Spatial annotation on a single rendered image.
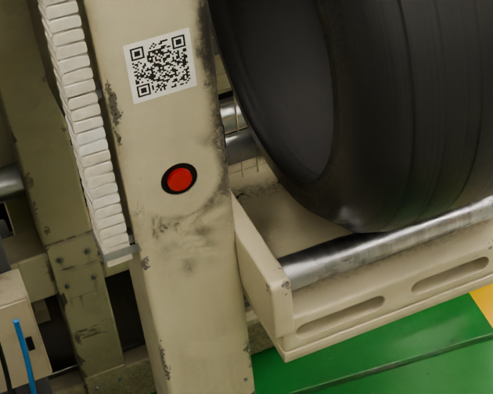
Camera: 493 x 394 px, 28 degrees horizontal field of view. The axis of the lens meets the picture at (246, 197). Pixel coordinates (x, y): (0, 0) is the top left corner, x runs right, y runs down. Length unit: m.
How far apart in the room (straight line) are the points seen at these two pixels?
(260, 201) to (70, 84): 0.53
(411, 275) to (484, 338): 1.11
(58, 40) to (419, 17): 0.37
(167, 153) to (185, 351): 0.34
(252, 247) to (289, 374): 1.11
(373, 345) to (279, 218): 0.93
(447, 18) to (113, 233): 0.48
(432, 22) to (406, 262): 0.45
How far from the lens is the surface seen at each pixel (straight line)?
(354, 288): 1.30
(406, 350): 2.37
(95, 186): 1.16
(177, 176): 1.16
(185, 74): 1.10
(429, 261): 1.33
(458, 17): 0.99
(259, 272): 1.21
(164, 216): 1.20
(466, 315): 2.45
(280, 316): 1.22
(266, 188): 1.55
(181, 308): 1.31
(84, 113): 1.10
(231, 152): 1.45
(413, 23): 0.97
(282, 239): 1.46
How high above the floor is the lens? 1.79
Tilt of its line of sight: 40 degrees down
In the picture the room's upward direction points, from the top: 6 degrees counter-clockwise
